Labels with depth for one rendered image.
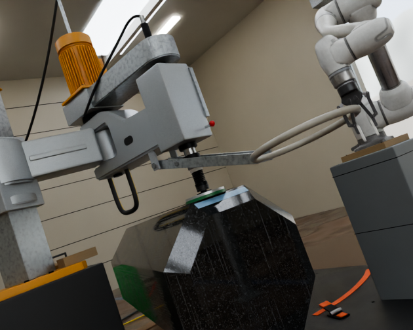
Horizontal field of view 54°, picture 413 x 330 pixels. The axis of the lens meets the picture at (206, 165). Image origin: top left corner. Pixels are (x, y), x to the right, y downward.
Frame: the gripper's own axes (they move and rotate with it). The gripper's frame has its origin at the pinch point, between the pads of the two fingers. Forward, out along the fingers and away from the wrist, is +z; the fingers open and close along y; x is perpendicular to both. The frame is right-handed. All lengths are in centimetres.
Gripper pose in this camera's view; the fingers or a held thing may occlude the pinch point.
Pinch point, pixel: (368, 130)
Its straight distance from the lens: 171.5
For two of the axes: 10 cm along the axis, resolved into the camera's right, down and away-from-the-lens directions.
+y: -8.0, 4.1, 4.3
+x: -4.6, 0.4, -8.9
